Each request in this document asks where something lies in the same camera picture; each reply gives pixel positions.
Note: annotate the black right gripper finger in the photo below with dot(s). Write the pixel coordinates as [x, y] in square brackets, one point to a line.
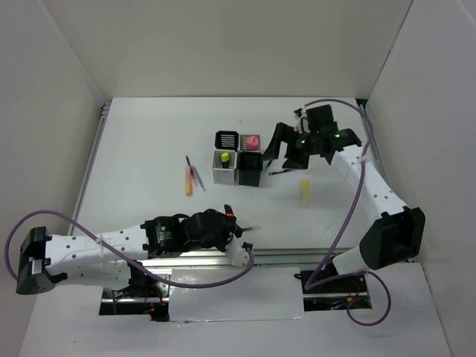
[296, 161]
[282, 133]

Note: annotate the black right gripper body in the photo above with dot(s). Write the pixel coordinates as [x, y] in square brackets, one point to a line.
[303, 143]

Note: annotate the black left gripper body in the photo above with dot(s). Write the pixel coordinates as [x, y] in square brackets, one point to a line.
[221, 239]

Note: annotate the pale yellow highlighter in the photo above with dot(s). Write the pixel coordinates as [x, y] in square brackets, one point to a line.
[304, 190]

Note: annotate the orange black highlighter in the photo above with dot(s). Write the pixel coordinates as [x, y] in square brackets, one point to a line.
[228, 211]

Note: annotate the black pen refill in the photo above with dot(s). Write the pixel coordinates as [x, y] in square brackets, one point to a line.
[252, 228]

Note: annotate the pale orange highlighter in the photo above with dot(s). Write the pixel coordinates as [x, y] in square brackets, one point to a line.
[188, 183]

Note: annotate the yellow black highlighter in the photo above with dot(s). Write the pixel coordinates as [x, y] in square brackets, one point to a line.
[225, 160]

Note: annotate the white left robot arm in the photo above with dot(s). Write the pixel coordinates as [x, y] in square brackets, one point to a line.
[115, 259]

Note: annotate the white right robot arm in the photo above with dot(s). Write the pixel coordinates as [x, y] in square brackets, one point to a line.
[348, 156]

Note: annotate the blue pen refill right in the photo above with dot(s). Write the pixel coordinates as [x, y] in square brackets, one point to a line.
[278, 172]

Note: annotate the blue pen refill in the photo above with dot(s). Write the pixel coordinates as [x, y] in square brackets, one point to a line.
[198, 178]
[278, 172]

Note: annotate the grey back-right container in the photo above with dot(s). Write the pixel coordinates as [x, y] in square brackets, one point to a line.
[242, 142]

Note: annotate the blue pen refill left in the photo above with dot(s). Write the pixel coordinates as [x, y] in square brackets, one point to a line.
[198, 178]

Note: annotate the black front-right container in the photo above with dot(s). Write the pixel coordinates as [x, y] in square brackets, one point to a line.
[250, 167]

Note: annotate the red pen refill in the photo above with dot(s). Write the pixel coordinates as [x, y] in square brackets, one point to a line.
[193, 178]

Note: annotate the white front-left container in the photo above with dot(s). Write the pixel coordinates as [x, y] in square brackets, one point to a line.
[224, 175]

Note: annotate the black back-left container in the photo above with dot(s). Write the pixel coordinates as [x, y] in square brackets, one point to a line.
[228, 140]

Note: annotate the white foil cover board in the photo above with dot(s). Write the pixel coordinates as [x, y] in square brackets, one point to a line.
[263, 294]

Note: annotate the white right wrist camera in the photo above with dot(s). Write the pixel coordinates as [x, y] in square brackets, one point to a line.
[302, 125]

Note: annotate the aluminium front rail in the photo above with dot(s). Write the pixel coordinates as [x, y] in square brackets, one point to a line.
[263, 257]

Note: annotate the aluminium left rail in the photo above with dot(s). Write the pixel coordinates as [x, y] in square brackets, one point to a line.
[104, 113]

